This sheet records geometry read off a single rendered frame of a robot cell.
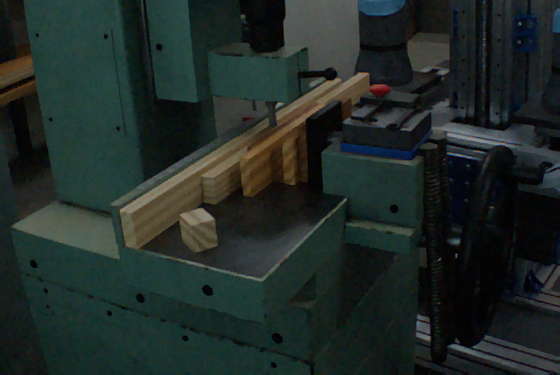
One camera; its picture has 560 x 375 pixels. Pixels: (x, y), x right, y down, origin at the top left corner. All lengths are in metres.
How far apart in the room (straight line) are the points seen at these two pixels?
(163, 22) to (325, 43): 3.58
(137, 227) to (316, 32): 3.82
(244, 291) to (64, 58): 0.53
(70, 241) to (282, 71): 0.43
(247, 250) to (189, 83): 0.32
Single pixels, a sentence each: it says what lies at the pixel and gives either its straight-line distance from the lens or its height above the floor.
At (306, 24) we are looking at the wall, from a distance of 4.62.
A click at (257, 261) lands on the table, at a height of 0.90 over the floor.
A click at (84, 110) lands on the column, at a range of 1.15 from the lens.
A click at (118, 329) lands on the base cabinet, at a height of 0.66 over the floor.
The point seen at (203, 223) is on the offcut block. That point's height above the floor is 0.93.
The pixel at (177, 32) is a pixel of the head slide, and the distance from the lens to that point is 1.04.
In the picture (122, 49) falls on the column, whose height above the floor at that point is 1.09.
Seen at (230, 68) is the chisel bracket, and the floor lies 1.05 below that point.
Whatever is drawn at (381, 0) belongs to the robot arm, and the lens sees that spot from 1.70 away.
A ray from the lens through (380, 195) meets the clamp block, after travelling 0.93.
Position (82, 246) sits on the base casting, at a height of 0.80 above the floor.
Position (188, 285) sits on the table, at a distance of 0.84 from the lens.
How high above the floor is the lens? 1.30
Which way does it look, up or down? 22 degrees down
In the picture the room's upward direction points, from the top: 4 degrees counter-clockwise
